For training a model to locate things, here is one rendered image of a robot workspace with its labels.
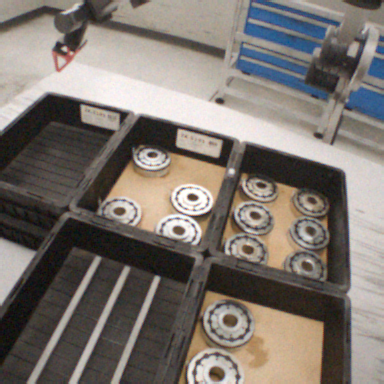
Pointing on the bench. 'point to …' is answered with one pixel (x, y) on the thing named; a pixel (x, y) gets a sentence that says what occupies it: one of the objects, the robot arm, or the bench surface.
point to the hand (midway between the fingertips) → (64, 62)
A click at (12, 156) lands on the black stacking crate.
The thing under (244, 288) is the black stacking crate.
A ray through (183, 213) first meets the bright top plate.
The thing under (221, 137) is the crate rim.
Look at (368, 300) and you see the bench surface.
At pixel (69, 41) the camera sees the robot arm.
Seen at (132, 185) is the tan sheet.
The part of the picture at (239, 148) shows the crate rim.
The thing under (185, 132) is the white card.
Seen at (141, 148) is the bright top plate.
